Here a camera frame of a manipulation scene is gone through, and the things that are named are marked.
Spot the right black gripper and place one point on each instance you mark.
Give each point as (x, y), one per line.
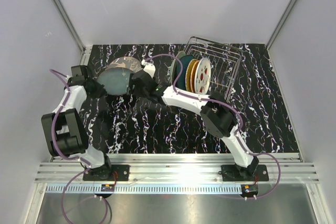
(136, 92)

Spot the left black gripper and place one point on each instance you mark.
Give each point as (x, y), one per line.
(100, 91)

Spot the dark blue glazed plate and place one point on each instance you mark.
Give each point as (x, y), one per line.
(115, 80)

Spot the grey reindeer pattern plate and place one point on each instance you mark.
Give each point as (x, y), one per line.
(127, 62)

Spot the mint green flower plate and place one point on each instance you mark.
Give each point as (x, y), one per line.
(175, 63)

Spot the teal square plate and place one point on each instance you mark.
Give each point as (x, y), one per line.
(180, 83)

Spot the orange woven basket plate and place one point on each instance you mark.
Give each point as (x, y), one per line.
(193, 74)

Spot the white watermelon pattern plate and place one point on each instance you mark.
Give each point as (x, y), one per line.
(202, 76)

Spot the yellow woven pattern plate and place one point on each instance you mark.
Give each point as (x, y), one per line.
(188, 74)

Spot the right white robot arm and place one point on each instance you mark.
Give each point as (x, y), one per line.
(218, 118)

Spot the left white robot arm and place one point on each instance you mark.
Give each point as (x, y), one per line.
(64, 131)

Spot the left small circuit board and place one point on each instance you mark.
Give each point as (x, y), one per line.
(107, 187)

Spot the small circuit board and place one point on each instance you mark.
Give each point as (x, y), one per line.
(107, 187)
(251, 189)

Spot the right small circuit board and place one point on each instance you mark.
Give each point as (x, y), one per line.
(251, 189)

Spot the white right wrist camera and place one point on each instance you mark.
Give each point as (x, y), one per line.
(149, 68)

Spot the left aluminium frame post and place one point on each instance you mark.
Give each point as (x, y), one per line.
(85, 50)

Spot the aluminium frame post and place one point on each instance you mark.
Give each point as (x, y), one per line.
(85, 50)
(280, 24)

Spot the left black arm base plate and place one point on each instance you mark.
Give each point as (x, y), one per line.
(120, 172)

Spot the metal wire dish rack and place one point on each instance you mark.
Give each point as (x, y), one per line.
(225, 61)

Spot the white slotted cable duct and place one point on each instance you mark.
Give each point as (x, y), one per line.
(87, 188)

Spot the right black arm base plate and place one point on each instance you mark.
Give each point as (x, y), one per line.
(234, 173)

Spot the aluminium mounting rail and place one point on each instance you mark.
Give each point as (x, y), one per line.
(184, 168)

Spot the right aluminium frame post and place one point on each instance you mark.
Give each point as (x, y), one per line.
(280, 24)

